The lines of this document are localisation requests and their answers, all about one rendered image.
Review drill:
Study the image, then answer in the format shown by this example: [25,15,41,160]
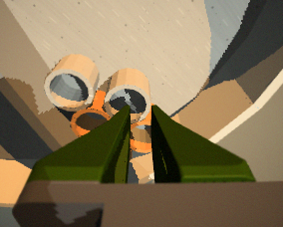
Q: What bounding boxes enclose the tan hollow cylinder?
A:
[104,68,151,123]
[44,54,100,112]

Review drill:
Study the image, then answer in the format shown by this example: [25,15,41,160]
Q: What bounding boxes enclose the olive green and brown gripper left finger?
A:
[24,106,131,185]

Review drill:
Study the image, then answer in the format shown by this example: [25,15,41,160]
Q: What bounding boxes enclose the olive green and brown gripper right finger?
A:
[150,105,257,183]

